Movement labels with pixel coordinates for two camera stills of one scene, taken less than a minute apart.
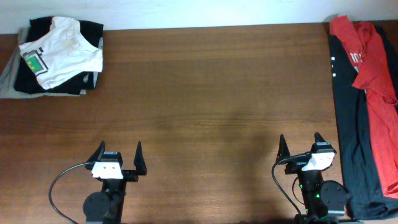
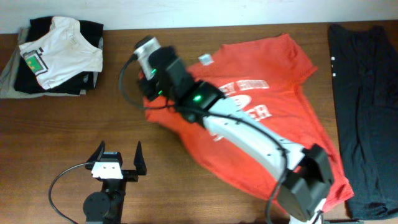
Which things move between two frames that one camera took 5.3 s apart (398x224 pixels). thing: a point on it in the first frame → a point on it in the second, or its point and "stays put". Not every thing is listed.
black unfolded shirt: [366, 196] stays put
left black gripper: [133, 175] stays put
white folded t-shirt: [61, 54] stays put
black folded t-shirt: [25, 79] stays put
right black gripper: [295, 164] → [154, 87]
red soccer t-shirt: [364, 43] → [265, 78]
